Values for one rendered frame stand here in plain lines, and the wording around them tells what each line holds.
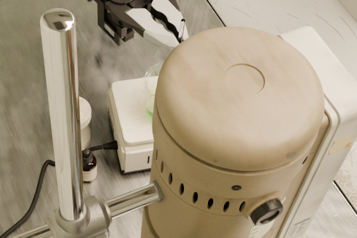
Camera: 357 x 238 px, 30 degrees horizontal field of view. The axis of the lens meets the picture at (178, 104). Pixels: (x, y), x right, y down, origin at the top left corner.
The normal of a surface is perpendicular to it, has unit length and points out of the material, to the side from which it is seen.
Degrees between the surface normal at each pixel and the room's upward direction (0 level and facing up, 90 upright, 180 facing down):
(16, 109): 0
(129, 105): 0
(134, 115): 0
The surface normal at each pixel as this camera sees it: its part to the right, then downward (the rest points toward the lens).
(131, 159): 0.24, 0.79
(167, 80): -0.45, -0.51
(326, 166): 0.44, 0.74
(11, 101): 0.09, -0.60
